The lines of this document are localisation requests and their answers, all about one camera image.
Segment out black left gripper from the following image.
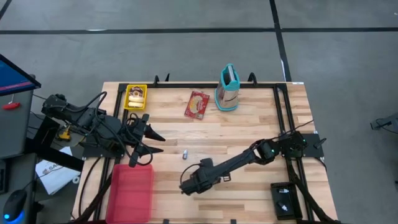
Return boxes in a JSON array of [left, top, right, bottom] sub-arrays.
[[119, 113, 166, 168]]

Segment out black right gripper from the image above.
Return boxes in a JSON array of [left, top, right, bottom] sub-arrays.
[[179, 157, 223, 196]]

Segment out yellow plastic basket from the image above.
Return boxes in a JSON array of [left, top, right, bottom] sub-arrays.
[[123, 83, 148, 111]]

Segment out red plastic bin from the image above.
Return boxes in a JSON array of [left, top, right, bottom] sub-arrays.
[[105, 163, 155, 224]]

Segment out red snack packet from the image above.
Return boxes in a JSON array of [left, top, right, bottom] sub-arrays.
[[183, 90, 211, 121]]

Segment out small yellow tool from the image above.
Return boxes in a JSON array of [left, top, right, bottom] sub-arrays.
[[57, 130, 72, 142]]

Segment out teal metal box grater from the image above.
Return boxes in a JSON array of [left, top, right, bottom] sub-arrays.
[[215, 63, 241, 112]]

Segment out black plastic tray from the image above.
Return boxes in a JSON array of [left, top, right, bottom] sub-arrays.
[[270, 181, 303, 221]]

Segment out white printed paper bag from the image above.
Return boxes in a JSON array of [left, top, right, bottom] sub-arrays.
[[35, 146, 81, 196]]

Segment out gray metal cabinet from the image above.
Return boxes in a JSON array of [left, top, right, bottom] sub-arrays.
[[0, 88, 35, 159]]

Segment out black computer mouse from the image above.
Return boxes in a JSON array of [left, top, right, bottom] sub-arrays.
[[2, 189, 28, 223]]

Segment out blue screen monitor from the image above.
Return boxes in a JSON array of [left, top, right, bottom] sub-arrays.
[[0, 54, 42, 97]]

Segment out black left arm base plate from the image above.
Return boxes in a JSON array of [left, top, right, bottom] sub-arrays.
[[82, 132, 128, 159]]

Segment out black aluminium rig frame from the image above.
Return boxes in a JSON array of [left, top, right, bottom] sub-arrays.
[[71, 73, 343, 224]]

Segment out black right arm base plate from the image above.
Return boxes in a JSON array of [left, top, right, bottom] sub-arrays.
[[278, 133, 325, 159]]

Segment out small red handle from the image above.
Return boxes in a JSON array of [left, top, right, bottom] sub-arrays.
[[2, 101, 21, 111]]

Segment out black floor cable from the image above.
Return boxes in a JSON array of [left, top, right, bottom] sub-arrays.
[[369, 117, 398, 136]]

